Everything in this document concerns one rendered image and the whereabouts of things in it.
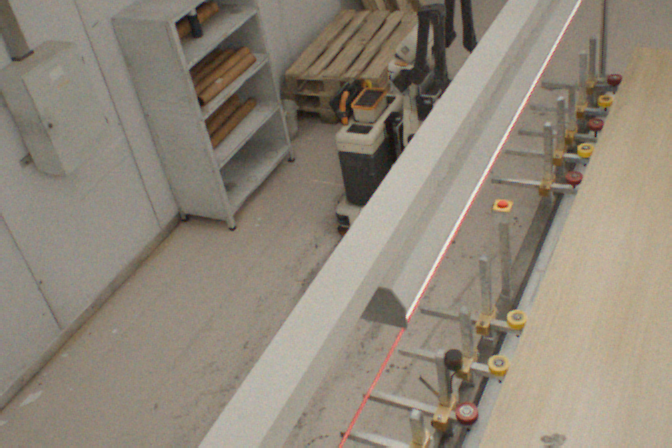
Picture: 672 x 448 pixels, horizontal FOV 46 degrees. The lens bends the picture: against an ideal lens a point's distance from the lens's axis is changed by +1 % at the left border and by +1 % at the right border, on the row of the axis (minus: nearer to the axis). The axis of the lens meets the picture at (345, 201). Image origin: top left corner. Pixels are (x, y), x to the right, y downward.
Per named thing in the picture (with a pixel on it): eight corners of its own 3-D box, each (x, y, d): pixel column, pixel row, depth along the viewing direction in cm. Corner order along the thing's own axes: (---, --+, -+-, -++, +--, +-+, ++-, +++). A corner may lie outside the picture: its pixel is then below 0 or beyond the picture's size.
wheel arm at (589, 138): (518, 136, 442) (517, 129, 439) (519, 133, 444) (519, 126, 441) (598, 144, 423) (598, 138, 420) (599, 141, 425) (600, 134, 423)
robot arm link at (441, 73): (436, 3, 398) (428, 12, 391) (447, 3, 396) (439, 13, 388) (439, 78, 424) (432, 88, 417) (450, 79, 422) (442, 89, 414)
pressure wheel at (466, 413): (454, 435, 287) (451, 415, 280) (461, 418, 292) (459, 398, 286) (475, 442, 283) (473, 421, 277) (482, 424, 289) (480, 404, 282)
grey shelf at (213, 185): (181, 221, 562) (109, 17, 471) (246, 153, 623) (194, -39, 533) (233, 231, 542) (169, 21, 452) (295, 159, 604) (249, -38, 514)
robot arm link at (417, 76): (422, -3, 400) (414, 6, 393) (447, 3, 395) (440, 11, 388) (415, 74, 429) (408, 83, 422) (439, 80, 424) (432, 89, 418)
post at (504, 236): (500, 299, 352) (496, 220, 326) (503, 292, 355) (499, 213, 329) (510, 301, 350) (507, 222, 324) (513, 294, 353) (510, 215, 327)
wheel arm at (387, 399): (363, 400, 303) (361, 392, 301) (366, 393, 305) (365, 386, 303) (471, 431, 284) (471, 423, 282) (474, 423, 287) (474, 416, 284)
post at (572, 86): (567, 159, 441) (568, 83, 413) (568, 156, 444) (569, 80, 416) (573, 160, 440) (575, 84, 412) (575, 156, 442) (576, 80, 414)
